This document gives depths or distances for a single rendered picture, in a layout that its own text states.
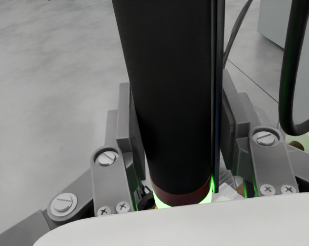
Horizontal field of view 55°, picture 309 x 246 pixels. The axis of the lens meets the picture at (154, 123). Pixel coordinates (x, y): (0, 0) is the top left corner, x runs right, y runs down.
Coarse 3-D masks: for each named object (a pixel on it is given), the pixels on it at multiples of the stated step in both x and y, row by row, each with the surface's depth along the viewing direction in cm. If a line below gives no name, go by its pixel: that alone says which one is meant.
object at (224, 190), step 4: (224, 184) 24; (220, 188) 24; (224, 188) 24; (228, 188) 24; (232, 188) 24; (212, 192) 24; (220, 192) 23; (224, 192) 23; (228, 192) 23; (232, 192) 23; (236, 192) 23; (212, 196) 23; (216, 196) 23; (220, 196) 23; (224, 196) 23; (228, 196) 23; (232, 196) 23; (236, 196) 23; (240, 196) 23; (212, 200) 23
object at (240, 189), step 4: (292, 144) 26; (296, 144) 26; (300, 144) 26; (300, 148) 26; (240, 184) 24; (236, 188) 24; (240, 188) 23; (240, 192) 23; (244, 192) 23; (244, 196) 23
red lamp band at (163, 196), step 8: (152, 184) 16; (208, 184) 15; (160, 192) 15; (192, 192) 15; (200, 192) 15; (208, 192) 16; (160, 200) 16; (168, 200) 15; (176, 200) 15; (184, 200) 15; (192, 200) 15; (200, 200) 15
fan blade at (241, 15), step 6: (252, 0) 39; (246, 6) 40; (240, 12) 45; (246, 12) 39; (240, 18) 41; (234, 24) 47; (240, 24) 39; (234, 30) 42; (234, 36) 40; (228, 42) 44; (228, 48) 40; (228, 54) 41
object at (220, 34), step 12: (216, 0) 10; (216, 12) 10; (216, 24) 10; (216, 36) 10; (216, 48) 11; (216, 60) 11; (216, 72) 11; (216, 84) 12; (216, 96) 12; (216, 108) 13; (216, 120) 13; (216, 132) 13; (216, 144) 14; (216, 156) 15; (216, 168) 15; (216, 180) 16; (216, 192) 17
